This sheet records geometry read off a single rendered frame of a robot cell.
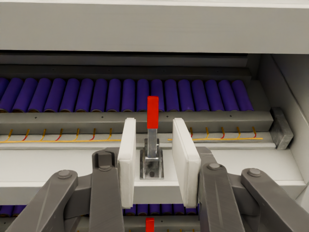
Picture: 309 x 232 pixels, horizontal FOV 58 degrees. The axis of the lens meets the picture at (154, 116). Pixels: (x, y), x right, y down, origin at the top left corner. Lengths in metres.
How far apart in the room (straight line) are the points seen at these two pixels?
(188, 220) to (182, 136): 0.32
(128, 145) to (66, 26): 0.13
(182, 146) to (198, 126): 0.20
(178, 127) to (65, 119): 0.20
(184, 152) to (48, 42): 0.17
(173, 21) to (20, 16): 0.13
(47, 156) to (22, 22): 0.17
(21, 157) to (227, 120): 0.26
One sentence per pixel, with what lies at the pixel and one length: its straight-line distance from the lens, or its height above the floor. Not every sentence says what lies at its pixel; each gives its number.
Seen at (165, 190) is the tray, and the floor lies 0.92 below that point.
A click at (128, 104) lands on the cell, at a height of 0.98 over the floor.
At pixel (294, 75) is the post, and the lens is 0.40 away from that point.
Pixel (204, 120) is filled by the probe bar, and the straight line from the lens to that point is 0.36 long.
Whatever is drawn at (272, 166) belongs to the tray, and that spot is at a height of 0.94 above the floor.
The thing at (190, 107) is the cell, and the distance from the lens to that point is 0.38.
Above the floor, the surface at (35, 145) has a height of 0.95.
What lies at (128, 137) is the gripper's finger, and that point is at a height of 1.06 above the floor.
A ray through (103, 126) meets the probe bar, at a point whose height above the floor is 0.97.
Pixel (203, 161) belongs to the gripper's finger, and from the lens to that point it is 0.16.
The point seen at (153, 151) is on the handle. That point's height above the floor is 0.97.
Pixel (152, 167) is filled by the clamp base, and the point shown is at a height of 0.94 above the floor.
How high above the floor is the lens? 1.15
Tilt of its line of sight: 29 degrees down
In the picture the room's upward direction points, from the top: 2 degrees clockwise
